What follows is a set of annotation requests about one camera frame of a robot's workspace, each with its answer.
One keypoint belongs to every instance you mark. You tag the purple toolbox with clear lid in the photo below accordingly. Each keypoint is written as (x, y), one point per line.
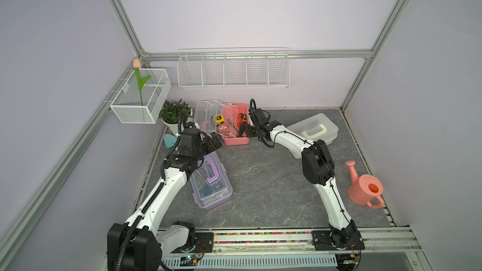
(210, 183)

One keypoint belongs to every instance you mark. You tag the pink tape measure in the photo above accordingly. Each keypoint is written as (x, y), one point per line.
(223, 128)

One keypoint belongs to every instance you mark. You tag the teal garden trowel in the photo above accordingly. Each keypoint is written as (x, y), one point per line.
(169, 140)

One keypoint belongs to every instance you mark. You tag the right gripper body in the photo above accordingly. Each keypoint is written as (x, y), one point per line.
(251, 130)

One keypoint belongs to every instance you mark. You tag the white toolbox with clear lid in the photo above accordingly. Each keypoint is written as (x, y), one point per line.
(316, 127)

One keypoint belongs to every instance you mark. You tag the white wire wall shelf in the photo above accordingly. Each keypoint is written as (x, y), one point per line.
(224, 68)

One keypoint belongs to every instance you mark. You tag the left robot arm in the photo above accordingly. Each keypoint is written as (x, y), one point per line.
(136, 244)

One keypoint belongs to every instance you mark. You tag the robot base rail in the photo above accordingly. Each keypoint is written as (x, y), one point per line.
(382, 248)

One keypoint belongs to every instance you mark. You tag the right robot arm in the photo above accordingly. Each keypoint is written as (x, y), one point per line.
(319, 169)

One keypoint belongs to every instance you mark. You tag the pink toolbox with clear lid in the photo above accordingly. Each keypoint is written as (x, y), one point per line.
(228, 120)

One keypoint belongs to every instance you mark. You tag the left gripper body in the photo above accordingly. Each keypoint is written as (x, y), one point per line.
(205, 146)

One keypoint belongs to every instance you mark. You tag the artificial pink tulip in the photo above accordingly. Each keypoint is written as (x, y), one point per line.
(140, 80)

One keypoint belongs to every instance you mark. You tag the white wire side basket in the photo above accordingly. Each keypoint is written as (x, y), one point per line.
(126, 104)

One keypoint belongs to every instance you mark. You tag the yellow tape measure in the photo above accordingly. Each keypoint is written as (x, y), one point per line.
(219, 119)

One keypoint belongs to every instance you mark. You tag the white plastic flower pot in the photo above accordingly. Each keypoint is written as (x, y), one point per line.
(172, 125)

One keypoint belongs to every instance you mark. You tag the green potted plant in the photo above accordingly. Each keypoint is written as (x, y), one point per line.
(172, 109)

